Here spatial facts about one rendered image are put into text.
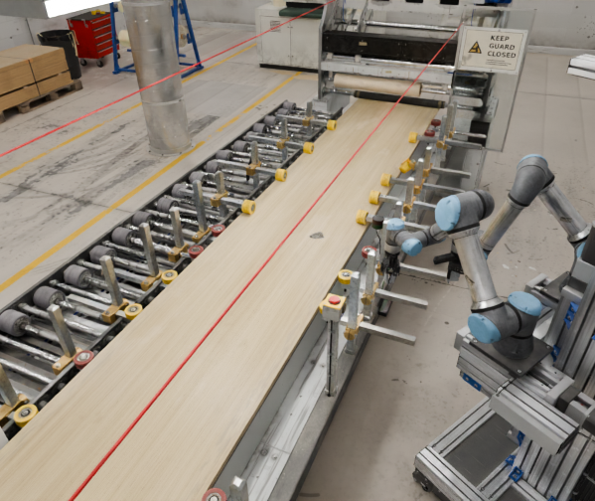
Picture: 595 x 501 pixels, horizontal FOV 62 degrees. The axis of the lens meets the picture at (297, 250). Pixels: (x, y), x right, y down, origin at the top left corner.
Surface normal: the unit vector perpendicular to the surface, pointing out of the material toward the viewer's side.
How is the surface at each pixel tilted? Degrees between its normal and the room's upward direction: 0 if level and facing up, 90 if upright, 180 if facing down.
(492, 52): 90
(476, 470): 0
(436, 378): 0
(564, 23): 90
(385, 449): 0
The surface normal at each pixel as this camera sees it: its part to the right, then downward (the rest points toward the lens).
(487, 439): -0.01, -0.82
